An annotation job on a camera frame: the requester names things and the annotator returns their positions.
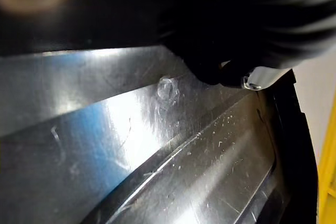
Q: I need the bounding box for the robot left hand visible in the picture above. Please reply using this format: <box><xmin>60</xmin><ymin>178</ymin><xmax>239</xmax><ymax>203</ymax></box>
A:
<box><xmin>0</xmin><ymin>0</ymin><xmax>336</xmax><ymax>90</ymax></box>

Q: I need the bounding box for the yellow shelf frame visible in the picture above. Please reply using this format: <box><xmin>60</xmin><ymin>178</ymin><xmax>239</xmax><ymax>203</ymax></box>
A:
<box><xmin>316</xmin><ymin>103</ymin><xmax>336</xmax><ymax>224</ymax></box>

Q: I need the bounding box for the black plastic housing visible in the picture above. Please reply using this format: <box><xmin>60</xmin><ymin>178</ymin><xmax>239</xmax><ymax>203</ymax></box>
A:
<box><xmin>0</xmin><ymin>45</ymin><xmax>320</xmax><ymax>224</ymax></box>

